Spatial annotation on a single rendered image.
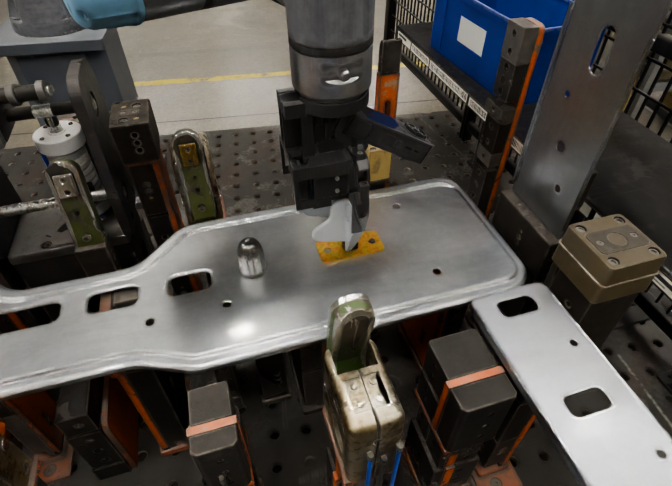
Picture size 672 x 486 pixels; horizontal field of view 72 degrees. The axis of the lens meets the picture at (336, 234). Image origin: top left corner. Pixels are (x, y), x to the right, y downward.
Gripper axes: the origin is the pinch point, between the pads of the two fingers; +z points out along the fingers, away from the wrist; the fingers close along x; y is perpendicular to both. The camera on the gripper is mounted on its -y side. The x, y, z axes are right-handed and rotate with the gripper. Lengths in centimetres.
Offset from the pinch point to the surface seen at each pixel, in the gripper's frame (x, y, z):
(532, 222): 2.6, -25.3, 2.5
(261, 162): -66, 3, 32
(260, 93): -248, -19, 102
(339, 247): 0.0, 1.4, 1.9
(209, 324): 7.0, 18.6, 2.1
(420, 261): 4.9, -7.7, 2.3
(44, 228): -19.8, 40.4, 5.3
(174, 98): -257, 35, 102
